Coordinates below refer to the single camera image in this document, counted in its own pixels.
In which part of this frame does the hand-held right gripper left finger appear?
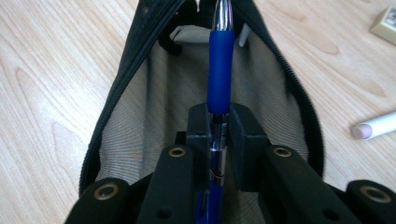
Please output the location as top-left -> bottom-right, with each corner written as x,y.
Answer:
135,103 -> 210,224

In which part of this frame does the blue pen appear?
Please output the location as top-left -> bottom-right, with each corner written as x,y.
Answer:
193,0 -> 236,224

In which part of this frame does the white pen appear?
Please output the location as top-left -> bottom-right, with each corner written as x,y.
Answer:
350,110 -> 396,141

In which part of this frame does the black pencil case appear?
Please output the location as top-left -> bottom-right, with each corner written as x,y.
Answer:
78,0 -> 325,224

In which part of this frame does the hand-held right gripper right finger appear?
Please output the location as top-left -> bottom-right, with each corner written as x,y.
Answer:
228,103 -> 363,224

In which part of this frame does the beige eraser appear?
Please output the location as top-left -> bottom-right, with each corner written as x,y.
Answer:
369,5 -> 396,47

